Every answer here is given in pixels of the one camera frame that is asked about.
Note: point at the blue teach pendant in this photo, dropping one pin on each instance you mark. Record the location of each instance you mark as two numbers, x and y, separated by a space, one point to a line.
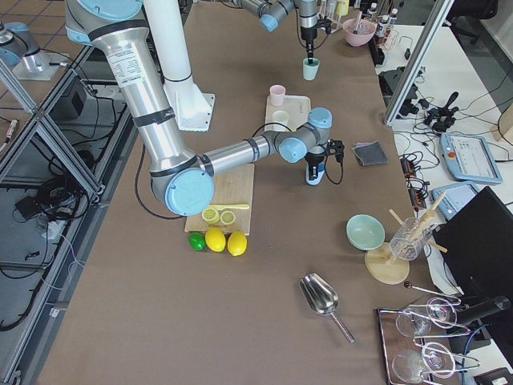
468 157

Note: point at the wire glass rack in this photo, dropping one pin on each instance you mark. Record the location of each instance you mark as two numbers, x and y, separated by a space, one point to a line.
415 342

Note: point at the wooden cutting board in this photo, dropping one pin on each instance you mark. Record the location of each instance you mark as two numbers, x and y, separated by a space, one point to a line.
231 188

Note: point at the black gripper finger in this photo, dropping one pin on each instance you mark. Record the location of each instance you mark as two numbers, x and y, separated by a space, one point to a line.
312 175
309 52

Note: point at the whole yellow lemon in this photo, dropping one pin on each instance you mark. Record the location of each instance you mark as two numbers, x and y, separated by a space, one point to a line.
237 243
215 239

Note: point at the green cup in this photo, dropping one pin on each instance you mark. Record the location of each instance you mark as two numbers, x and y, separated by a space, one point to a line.
310 68

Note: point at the green lime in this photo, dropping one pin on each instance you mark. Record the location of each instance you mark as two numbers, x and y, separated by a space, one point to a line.
197 241

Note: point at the black monitor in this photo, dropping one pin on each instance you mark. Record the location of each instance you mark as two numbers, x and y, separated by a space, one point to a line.
479 246

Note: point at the white pillar base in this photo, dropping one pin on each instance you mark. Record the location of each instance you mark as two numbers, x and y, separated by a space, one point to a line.
192 107

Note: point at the green bowl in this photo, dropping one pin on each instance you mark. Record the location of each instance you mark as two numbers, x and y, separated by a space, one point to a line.
365 232

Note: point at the yellow plastic knife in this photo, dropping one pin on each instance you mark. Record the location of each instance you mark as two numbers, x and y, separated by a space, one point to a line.
233 206

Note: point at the pink cup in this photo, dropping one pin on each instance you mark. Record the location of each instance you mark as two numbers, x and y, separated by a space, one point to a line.
277 94

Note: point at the lemon half by knife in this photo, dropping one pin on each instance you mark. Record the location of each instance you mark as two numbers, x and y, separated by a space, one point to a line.
227 217

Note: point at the blue cup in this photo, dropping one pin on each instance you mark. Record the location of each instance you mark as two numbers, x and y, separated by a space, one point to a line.
320 168

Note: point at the grey folded cloth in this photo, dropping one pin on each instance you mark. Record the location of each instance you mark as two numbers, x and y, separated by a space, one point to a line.
370 154

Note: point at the clear textured glass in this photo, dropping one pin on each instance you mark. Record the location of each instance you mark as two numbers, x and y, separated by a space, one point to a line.
408 242

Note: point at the cream rabbit tray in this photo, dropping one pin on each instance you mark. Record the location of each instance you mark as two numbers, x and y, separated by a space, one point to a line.
296 106

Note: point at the white dish rack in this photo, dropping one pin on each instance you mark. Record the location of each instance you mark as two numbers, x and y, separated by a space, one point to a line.
330 14

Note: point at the metal scoop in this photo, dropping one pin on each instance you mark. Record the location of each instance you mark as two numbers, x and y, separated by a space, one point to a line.
323 300

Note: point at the wooden cup stand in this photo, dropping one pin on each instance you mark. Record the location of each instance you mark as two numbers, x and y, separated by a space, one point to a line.
387 268

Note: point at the pink bowl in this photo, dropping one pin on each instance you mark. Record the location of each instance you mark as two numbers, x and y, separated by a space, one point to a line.
365 32

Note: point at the lemon half near board edge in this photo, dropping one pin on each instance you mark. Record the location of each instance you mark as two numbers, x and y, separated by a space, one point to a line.
210 215

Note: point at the pale yellow cup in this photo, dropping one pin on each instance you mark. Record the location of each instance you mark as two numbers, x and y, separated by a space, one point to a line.
280 121

